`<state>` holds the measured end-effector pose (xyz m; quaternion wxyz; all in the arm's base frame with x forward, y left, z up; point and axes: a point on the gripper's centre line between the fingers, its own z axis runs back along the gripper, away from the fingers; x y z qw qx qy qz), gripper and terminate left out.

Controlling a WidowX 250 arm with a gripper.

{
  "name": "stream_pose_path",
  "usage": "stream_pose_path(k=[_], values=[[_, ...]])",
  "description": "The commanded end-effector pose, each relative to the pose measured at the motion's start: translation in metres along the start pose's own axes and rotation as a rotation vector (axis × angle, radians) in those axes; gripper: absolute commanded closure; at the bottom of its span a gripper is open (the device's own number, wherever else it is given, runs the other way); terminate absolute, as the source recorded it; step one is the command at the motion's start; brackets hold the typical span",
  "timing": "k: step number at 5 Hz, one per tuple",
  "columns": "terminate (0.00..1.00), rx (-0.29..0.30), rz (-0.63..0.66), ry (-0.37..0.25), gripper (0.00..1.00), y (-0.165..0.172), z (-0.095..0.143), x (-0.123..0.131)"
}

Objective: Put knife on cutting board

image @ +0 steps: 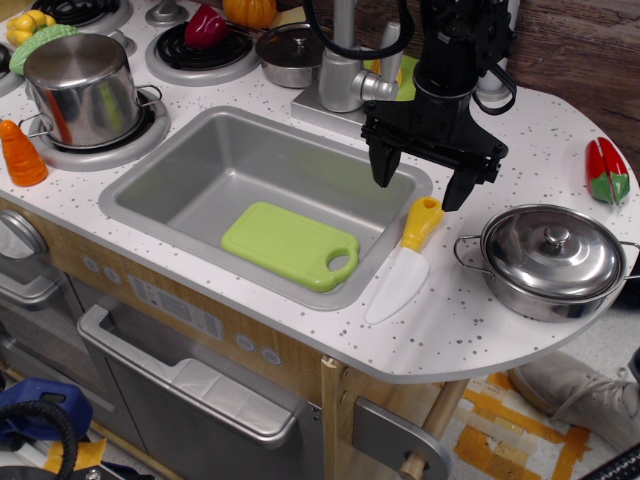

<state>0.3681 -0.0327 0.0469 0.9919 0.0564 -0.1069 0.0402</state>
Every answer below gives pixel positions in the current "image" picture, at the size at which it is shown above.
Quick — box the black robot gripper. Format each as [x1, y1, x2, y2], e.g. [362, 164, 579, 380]
[361, 87, 508, 212]

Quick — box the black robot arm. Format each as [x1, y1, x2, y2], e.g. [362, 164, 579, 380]
[362, 1, 516, 212]

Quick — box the green plastic cutting board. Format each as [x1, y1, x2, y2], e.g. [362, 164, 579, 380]
[221, 202, 360, 293]

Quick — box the silver toy faucet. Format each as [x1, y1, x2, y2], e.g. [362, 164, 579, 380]
[290, 0, 416, 127]

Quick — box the steel pan with lid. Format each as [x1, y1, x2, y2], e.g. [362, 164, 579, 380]
[453, 204, 639, 323]

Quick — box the small steel lidded pot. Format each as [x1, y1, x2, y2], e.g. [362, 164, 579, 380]
[255, 22, 324, 89]

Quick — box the red green toy chili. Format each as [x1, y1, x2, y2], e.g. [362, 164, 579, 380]
[585, 137, 630, 206]

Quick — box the orange toy pumpkin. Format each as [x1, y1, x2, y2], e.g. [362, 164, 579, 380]
[223, 0, 277, 29]

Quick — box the grey plastic sink basin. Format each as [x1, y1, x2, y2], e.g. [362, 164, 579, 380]
[99, 107, 433, 310]

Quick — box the dark red toy pepper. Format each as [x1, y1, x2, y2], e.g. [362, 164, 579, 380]
[184, 5, 230, 50]

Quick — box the front left stove burner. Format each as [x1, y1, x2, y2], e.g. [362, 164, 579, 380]
[28, 85, 170, 172]

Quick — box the stove burner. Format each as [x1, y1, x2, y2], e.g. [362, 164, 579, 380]
[145, 22, 260, 87]
[31, 0, 132, 34]
[28, 85, 170, 172]

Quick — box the back right stove burner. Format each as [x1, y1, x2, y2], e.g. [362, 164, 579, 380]
[145, 22, 260, 87]

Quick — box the grey shoe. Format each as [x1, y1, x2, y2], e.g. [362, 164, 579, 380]
[508, 351, 639, 452]

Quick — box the silver stove knob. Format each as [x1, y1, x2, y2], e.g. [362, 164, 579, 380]
[145, 0, 189, 27]

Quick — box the grey toy oven door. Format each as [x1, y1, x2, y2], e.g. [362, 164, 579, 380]
[78, 305, 324, 479]

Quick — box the tall steel pot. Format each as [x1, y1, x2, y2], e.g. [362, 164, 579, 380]
[23, 34, 162, 149]

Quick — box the back left stove burner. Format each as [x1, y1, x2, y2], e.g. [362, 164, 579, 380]
[31, 0, 132, 34]

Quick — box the orange toy carrot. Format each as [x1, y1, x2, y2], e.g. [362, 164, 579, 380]
[1, 120, 48, 187]

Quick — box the green toy corn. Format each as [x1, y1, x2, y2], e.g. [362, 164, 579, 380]
[9, 24, 80, 75]

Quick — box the yellow toy bell pepper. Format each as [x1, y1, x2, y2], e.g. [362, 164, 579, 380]
[6, 10, 56, 47]

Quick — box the white toy knife yellow handle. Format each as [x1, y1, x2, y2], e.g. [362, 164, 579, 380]
[365, 197, 444, 325]

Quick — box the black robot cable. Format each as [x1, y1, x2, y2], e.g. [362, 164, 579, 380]
[302, 0, 416, 62]

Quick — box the blue clamp with black cable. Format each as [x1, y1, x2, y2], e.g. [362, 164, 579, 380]
[1, 378, 93, 479]

